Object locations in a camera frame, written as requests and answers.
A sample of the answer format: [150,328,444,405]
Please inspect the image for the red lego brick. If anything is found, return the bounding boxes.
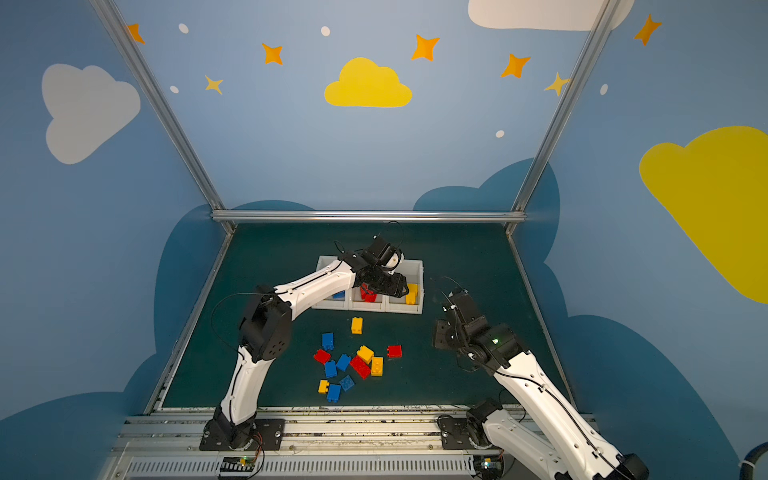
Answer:
[360,284,378,303]
[387,345,403,359]
[350,356,371,380]
[313,349,332,365]

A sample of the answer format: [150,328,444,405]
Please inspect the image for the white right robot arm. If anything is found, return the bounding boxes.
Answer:
[433,287,650,479]

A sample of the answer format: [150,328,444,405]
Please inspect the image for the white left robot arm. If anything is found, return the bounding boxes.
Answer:
[200,236,409,451]

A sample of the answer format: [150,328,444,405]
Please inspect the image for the white right bin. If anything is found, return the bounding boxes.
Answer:
[385,260,425,315]

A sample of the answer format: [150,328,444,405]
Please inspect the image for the white left bin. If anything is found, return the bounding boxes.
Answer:
[312,255,354,310]

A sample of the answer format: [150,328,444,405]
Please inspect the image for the yellow lego brick tilted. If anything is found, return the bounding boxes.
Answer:
[357,345,375,364]

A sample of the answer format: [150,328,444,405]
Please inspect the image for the blue lego brick small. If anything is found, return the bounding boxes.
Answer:
[324,360,338,379]

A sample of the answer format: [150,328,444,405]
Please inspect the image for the right controller board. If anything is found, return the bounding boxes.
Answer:
[472,456,504,480]

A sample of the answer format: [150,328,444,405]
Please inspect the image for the controller board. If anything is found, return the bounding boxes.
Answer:
[217,456,258,479]
[472,456,504,480]

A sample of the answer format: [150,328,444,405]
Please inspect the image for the left controller board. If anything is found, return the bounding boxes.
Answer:
[217,456,258,479]

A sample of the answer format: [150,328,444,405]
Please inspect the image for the aluminium frame crossbar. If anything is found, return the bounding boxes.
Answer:
[211,210,526,224]

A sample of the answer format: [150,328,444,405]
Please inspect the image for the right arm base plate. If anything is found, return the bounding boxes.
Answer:
[436,415,494,450]

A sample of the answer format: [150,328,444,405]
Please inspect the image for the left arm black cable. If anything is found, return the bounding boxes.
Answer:
[208,292,265,361]

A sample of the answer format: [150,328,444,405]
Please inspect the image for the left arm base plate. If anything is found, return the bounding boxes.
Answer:
[199,417,285,452]

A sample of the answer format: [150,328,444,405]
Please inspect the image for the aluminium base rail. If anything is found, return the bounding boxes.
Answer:
[98,406,619,480]

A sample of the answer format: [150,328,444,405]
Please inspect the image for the aluminium frame post right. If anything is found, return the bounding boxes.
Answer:
[505,0,623,240]

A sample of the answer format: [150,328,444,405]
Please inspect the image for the aluminium frame post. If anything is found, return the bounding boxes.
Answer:
[505,0,623,240]
[90,0,225,213]

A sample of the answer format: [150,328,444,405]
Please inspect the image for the aluminium frame post left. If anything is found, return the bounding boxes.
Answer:
[90,0,225,213]

